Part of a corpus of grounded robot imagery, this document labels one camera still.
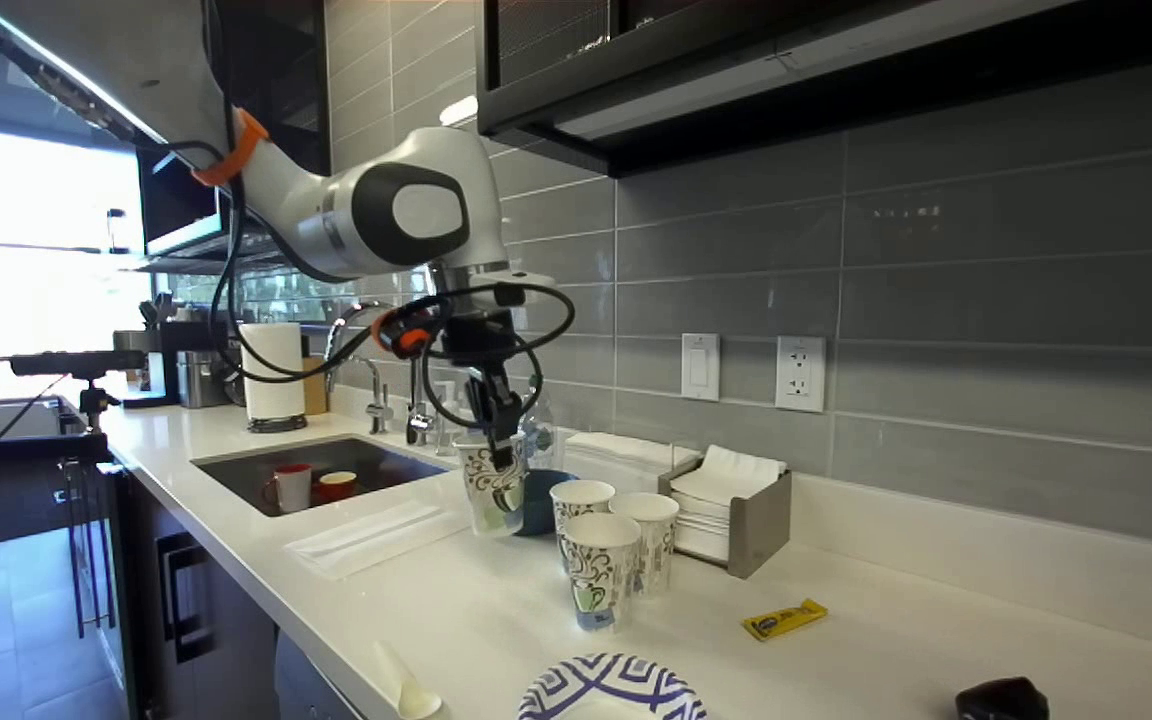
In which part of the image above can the blue white paper plate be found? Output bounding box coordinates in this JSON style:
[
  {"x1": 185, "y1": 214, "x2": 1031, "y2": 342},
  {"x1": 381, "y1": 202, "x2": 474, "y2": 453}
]
[{"x1": 518, "y1": 653, "x2": 708, "y2": 720}]

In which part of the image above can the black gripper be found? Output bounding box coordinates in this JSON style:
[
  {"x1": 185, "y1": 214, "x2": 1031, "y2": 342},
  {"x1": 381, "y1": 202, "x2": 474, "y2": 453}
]
[{"x1": 443, "y1": 298, "x2": 519, "y2": 469}]

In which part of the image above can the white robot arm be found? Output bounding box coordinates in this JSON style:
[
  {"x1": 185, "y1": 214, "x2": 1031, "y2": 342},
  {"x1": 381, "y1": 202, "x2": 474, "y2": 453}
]
[{"x1": 0, "y1": 0, "x2": 529, "y2": 469}]

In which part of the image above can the paper towel roll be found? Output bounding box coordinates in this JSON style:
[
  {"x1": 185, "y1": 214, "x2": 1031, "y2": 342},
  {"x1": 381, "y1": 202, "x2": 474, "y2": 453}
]
[{"x1": 239, "y1": 323, "x2": 310, "y2": 432}]

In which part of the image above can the napkin holder with napkins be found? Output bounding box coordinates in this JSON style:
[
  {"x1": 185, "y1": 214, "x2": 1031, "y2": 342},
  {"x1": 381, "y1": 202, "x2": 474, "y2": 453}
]
[{"x1": 662, "y1": 442, "x2": 791, "y2": 577}]

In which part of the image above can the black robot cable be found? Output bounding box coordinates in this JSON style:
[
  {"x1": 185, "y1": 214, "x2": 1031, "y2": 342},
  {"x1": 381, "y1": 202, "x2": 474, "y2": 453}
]
[{"x1": 147, "y1": 134, "x2": 582, "y2": 432}]

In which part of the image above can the white light switch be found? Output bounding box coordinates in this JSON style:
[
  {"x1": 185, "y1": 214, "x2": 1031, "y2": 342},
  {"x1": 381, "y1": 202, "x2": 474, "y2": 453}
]
[{"x1": 680, "y1": 331, "x2": 720, "y2": 399}]

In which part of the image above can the black upper cabinet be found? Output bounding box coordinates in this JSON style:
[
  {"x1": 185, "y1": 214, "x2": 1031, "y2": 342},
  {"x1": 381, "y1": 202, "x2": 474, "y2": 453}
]
[{"x1": 478, "y1": 0, "x2": 1152, "y2": 177}]

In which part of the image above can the camera on tripod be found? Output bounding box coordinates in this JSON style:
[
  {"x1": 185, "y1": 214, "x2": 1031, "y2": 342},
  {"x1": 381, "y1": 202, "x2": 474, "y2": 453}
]
[{"x1": 9, "y1": 352, "x2": 147, "y2": 432}]

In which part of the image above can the clear plastic bottle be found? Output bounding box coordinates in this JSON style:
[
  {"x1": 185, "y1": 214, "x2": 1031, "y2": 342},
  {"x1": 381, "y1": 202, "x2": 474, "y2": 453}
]
[{"x1": 519, "y1": 413, "x2": 557, "y2": 469}]

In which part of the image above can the white power outlet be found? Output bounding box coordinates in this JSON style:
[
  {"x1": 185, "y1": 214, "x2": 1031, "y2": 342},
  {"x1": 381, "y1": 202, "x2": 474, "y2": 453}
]
[{"x1": 777, "y1": 336, "x2": 827, "y2": 413}]

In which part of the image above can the paper cup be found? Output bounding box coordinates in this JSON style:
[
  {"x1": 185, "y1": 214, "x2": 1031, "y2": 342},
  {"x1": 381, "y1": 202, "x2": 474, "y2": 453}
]
[
  {"x1": 547, "y1": 479, "x2": 616, "y2": 530},
  {"x1": 559, "y1": 510, "x2": 644, "y2": 633},
  {"x1": 462, "y1": 442, "x2": 525, "y2": 536},
  {"x1": 612, "y1": 491, "x2": 680, "y2": 595}
]

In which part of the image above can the chrome kitchen faucet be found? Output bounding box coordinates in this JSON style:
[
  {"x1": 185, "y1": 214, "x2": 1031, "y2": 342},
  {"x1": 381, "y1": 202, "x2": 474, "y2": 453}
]
[{"x1": 325, "y1": 317, "x2": 432, "y2": 442}]

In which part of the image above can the dark blue bowl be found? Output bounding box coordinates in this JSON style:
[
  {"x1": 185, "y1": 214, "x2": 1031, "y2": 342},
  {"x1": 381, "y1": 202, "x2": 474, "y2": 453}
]
[{"x1": 518, "y1": 469, "x2": 574, "y2": 536}]

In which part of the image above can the yellow packet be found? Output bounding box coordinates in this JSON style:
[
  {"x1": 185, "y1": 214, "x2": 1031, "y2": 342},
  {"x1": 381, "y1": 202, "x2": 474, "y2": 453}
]
[{"x1": 742, "y1": 599, "x2": 827, "y2": 644}]

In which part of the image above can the small black object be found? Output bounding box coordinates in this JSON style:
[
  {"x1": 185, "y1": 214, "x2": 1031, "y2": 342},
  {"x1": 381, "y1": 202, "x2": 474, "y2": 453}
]
[{"x1": 957, "y1": 674, "x2": 1047, "y2": 720}]

